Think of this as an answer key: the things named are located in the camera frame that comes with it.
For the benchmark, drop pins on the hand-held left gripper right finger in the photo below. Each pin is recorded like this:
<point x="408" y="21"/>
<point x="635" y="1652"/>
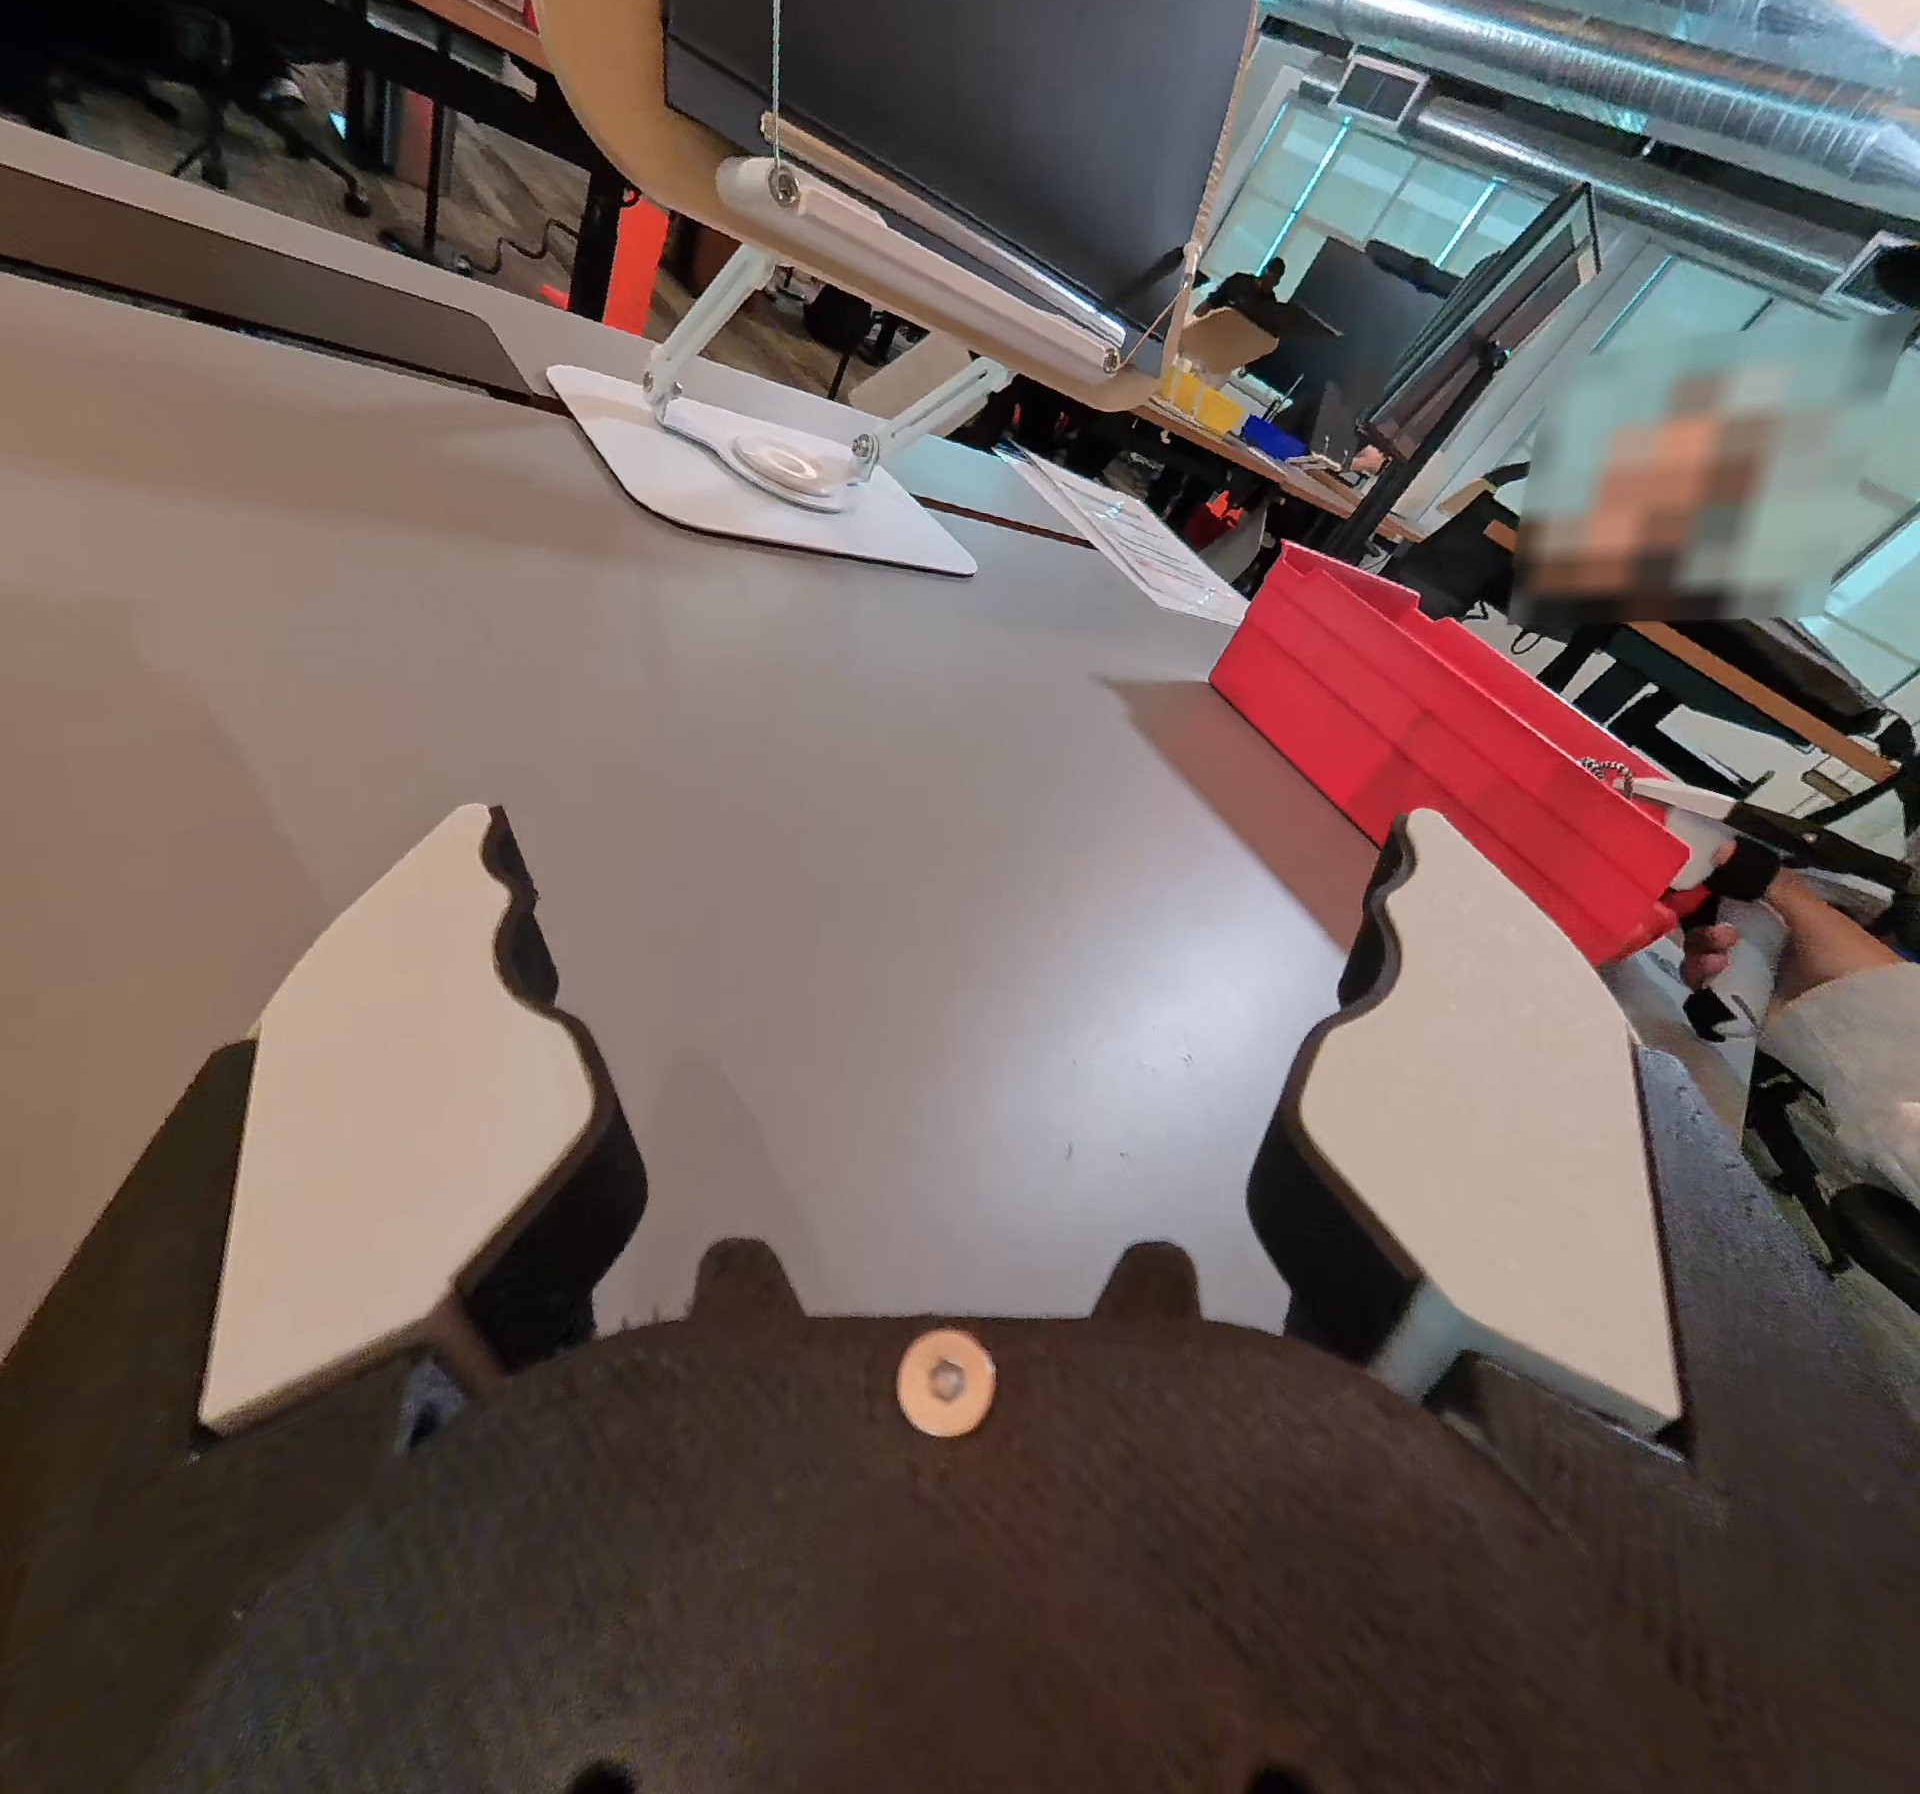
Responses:
<point x="1501" y="1119"/>

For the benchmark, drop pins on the grey desk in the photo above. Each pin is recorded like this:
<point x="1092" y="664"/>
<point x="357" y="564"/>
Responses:
<point x="841" y="835"/>

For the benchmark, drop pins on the person's right hand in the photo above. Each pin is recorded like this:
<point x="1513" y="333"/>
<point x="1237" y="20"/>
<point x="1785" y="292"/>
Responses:
<point x="1824" y="933"/>

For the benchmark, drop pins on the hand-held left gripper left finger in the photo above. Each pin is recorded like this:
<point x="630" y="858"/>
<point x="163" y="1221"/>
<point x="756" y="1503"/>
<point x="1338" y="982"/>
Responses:
<point x="392" y="1091"/>

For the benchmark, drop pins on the red plastic bin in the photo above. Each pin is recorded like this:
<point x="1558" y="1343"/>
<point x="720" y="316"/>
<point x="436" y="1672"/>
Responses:
<point x="1440" y="731"/>

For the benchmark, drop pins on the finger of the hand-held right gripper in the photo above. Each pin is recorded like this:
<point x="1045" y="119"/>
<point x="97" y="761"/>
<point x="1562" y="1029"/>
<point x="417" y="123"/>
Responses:
<point x="1696" y="870"/>
<point x="1679" y="796"/>

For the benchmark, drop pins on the blue storage bin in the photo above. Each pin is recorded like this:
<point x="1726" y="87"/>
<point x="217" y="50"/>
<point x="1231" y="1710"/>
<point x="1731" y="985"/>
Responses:
<point x="1272" y="433"/>

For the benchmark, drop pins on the person's right forearm grey sleeve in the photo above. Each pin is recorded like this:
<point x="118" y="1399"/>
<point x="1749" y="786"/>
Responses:
<point x="1861" y="1060"/>

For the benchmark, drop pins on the black monitor on stand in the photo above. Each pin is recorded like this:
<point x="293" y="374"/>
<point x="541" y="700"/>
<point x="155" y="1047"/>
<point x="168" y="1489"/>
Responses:
<point x="1484" y="309"/>

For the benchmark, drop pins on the yellow storage bin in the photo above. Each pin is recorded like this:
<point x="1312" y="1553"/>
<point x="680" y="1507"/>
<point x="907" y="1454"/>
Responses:
<point x="1200" y="396"/>

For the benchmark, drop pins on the laptop on white stand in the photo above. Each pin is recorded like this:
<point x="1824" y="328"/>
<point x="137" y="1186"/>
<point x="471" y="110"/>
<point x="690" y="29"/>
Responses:
<point x="601" y="40"/>

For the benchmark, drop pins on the printed paper sheet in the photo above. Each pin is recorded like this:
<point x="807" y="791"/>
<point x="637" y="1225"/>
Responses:
<point x="1148" y="542"/>

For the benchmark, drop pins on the black screen panel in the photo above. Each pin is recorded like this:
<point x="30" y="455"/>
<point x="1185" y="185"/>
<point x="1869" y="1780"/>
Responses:
<point x="976" y="69"/>

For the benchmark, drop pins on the orange plastic object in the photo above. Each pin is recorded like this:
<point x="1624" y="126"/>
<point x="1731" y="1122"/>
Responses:
<point x="635" y="264"/>

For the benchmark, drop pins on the black office chair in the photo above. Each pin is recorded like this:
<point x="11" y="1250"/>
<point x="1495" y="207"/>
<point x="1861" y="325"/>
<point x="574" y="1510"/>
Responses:
<point x="263" y="99"/>

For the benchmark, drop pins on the white folding stand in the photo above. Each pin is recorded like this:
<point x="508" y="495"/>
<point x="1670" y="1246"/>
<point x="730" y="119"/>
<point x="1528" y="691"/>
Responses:
<point x="779" y="475"/>

